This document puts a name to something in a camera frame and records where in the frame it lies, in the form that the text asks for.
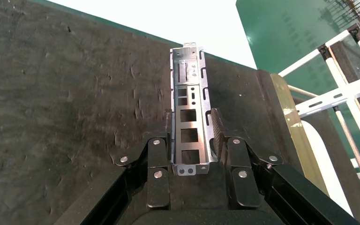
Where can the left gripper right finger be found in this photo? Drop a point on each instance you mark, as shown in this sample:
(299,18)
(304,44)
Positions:
(242,164)

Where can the white tube cart dark shelf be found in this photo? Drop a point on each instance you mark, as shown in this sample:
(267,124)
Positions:
(349,62)

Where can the metal channel bracket with cutouts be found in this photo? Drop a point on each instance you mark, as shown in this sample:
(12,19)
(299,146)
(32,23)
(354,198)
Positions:
(187,81)

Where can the white slotted shelf rack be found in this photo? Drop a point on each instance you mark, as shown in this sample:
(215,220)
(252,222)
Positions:
(326,105)

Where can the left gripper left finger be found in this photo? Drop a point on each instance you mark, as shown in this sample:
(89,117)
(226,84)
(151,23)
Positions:
(157,161)

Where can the black container with brass edges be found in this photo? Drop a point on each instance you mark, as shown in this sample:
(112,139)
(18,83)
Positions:
(59,93)

